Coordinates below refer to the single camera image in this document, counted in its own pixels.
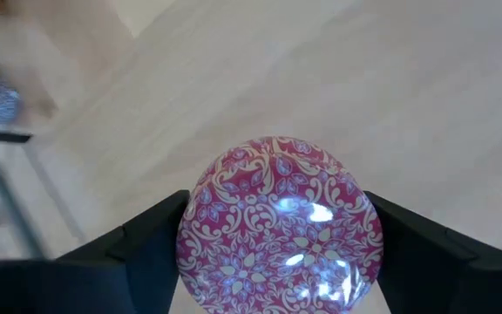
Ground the black aluminium table frame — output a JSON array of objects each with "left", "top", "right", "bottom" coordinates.
[{"left": 0, "top": 129, "right": 50, "bottom": 261}]

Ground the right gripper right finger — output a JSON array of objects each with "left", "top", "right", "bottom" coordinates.
[{"left": 363, "top": 190, "right": 502, "bottom": 314}]

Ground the pink patterned round disc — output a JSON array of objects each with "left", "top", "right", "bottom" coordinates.
[{"left": 175, "top": 135, "right": 385, "bottom": 314}]

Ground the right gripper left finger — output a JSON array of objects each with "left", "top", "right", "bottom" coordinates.
[{"left": 0, "top": 189, "right": 191, "bottom": 314}]

